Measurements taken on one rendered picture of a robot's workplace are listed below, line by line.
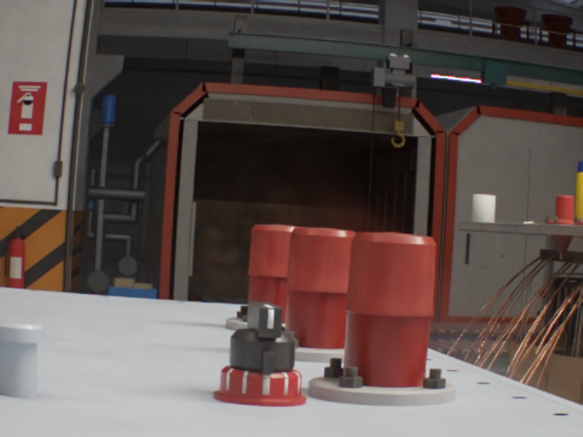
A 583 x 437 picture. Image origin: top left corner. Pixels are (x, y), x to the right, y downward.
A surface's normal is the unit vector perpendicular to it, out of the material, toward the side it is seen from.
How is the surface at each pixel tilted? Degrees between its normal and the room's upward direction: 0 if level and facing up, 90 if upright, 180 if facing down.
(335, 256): 89
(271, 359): 90
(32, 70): 90
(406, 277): 89
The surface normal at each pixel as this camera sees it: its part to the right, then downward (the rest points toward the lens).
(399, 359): 0.29, 0.03
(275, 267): -0.10, -0.03
